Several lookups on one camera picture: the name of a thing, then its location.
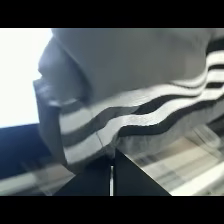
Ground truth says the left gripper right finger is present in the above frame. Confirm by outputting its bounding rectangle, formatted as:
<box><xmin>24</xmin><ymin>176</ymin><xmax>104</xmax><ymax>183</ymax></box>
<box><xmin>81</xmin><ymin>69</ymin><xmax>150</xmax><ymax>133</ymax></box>
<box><xmin>113</xmin><ymin>148</ymin><xmax>171</xmax><ymax>197</ymax></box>

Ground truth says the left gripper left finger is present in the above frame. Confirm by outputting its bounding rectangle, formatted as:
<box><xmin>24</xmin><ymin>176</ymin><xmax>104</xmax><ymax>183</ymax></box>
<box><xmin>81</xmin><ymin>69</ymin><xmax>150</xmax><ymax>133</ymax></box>
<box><xmin>53</xmin><ymin>154</ymin><xmax>112</xmax><ymax>197</ymax></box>

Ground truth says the grey striped garment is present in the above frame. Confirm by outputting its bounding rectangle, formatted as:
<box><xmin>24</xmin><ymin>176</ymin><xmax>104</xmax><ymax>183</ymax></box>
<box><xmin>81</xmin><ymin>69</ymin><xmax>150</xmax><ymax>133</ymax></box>
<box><xmin>32</xmin><ymin>28</ymin><xmax>224</xmax><ymax>176</ymax></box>

